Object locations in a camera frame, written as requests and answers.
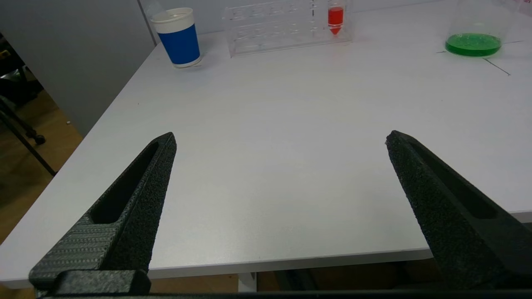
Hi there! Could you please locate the red pigment test tube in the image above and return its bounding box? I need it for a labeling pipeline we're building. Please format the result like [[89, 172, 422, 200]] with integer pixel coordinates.
[[328, 0, 345, 35]]

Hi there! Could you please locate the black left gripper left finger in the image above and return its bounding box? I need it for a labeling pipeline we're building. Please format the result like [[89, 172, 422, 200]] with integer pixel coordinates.
[[29, 132, 177, 291]]

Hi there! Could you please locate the clear acrylic test tube rack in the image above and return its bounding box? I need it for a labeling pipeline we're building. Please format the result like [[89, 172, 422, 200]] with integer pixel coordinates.
[[222, 0, 353, 57]]

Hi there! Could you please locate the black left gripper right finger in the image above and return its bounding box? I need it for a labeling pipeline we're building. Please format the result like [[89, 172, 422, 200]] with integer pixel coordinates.
[[386, 130, 532, 291]]

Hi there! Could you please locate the black background stand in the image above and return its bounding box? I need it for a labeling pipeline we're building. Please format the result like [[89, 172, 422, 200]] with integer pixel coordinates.
[[0, 31, 59, 177]]

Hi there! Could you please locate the clear glass beaker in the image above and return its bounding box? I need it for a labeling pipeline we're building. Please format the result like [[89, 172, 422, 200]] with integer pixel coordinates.
[[445, 0, 514, 57]]

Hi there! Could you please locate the blue white paper cup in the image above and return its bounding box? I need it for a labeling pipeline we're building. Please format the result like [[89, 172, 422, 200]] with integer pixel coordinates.
[[150, 7, 203, 69]]

